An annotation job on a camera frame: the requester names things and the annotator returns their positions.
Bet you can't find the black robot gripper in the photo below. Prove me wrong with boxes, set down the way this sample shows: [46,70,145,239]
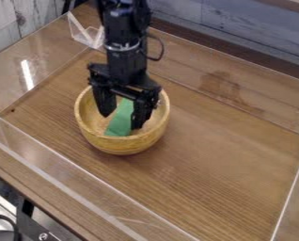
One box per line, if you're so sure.
[88,43,161,130]

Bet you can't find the green rectangular block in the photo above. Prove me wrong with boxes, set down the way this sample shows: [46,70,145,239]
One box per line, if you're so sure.
[104,99,134,137]

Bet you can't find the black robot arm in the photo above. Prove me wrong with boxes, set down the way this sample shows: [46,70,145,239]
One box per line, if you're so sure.
[88,0,163,130]

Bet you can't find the light wooden bowl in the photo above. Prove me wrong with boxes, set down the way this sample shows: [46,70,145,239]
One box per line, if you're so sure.
[75,87,171,155]

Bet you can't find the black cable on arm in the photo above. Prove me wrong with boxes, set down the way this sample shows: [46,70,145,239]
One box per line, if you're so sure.
[139,31,166,62]

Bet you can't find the clear acrylic corner bracket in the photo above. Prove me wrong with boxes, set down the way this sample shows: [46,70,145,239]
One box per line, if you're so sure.
[67,12,104,49]

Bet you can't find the clear acrylic enclosure walls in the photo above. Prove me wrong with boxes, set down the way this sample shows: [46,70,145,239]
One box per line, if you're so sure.
[0,18,299,241]

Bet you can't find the black table leg bracket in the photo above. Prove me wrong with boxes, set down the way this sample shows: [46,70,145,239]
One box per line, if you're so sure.
[16,199,62,241]

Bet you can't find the black cable lower left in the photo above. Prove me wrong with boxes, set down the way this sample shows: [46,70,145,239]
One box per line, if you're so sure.
[0,214,24,241]

